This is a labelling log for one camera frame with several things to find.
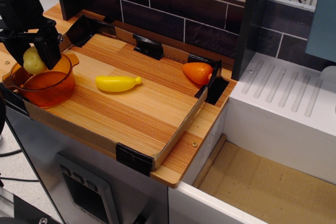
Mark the silver toy oven front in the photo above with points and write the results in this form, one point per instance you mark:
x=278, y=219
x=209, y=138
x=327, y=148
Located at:
x=84, y=185

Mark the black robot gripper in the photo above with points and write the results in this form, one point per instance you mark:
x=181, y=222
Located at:
x=24, y=20

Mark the yellow toy banana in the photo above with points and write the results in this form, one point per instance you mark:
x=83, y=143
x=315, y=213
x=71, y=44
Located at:
x=116, y=83

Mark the orange toy carrot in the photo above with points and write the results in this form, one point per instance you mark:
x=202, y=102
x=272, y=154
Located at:
x=198, y=72

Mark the yellow toy potato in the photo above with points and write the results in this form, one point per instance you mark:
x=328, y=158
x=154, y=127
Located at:
x=33, y=63

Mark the cardboard fence with black tape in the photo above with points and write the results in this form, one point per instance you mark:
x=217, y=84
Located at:
x=154, y=128

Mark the teal plastic bin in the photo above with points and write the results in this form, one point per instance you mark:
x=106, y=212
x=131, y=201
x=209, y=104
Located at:
x=321, y=41

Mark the dark grey vertical post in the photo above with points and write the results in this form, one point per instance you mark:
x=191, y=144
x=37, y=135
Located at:
x=250, y=29

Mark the white toy sink unit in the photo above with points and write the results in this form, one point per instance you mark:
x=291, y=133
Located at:
x=270, y=157

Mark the transparent orange plastic pot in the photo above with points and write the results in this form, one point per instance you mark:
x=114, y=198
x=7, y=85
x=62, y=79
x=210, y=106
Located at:
x=45, y=89

